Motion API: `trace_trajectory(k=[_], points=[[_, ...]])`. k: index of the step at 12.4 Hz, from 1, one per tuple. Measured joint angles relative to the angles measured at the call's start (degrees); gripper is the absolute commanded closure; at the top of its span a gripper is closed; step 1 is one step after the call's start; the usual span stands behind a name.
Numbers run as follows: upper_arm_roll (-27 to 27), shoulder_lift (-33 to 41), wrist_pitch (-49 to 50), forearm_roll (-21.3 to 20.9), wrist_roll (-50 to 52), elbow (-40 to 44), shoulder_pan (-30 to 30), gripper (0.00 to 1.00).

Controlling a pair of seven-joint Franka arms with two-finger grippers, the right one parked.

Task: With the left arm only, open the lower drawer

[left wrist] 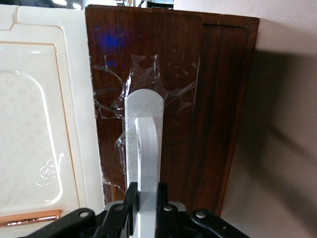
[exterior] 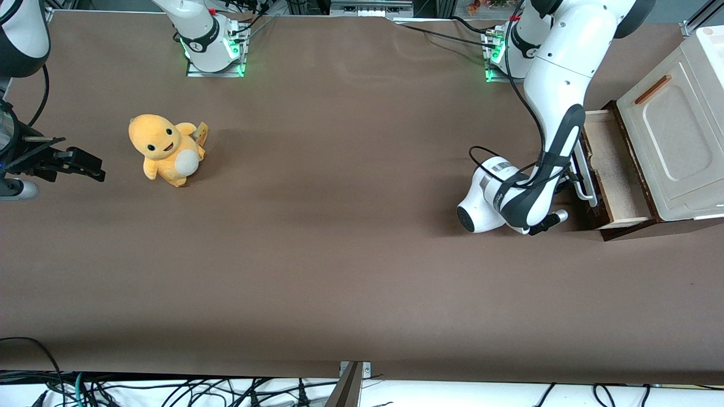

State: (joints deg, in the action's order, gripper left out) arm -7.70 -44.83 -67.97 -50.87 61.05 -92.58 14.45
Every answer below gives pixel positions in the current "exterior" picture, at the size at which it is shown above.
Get white sheet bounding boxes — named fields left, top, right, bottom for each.
left=0, top=378, right=724, bottom=407

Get long black cable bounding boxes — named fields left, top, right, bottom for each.
left=392, top=21, right=498, bottom=50

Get brown table cover sheet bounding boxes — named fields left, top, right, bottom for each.
left=0, top=10, right=724, bottom=386

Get teal cable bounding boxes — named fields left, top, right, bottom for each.
left=72, top=372, right=94, bottom=407

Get yellow plush toy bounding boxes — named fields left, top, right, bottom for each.
left=128, top=114, right=209, bottom=188

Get beige cabinet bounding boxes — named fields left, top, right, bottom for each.
left=601, top=25, right=724, bottom=243

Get short black cable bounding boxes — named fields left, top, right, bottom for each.
left=451, top=15, right=494, bottom=36

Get aluminium frame profile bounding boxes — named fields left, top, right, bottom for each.
left=682, top=0, right=724, bottom=39

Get black looped cable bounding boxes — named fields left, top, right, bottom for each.
left=0, top=336, right=70, bottom=407

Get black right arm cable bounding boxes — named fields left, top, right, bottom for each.
left=27, top=63, right=51, bottom=128

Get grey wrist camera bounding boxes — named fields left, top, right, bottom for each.
left=529, top=209, right=570, bottom=236
left=0, top=178, right=40, bottom=200

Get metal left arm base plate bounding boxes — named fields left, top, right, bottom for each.
left=484, top=28, right=530, bottom=84

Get dark wedge bar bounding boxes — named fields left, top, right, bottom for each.
left=325, top=362, right=364, bottom=407

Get orange wooden handle strip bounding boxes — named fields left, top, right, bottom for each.
left=636, top=75, right=674, bottom=106

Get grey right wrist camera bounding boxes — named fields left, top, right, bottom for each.
left=0, top=178, right=40, bottom=200

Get white drawer handle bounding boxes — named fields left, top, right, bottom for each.
left=570, top=148, right=600, bottom=208

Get grey metal box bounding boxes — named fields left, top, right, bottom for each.
left=330, top=0, right=415, bottom=18

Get orange objects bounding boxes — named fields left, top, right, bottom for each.
left=467, top=0, right=511, bottom=15

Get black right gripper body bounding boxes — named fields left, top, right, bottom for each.
left=3, top=136, right=74, bottom=183

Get dark brown wooden drawer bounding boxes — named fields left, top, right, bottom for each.
left=574, top=107, right=654, bottom=230

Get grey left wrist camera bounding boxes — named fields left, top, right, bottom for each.
left=529, top=209, right=570, bottom=236

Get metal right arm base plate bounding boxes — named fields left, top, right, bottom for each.
left=186, top=17, right=248, bottom=78

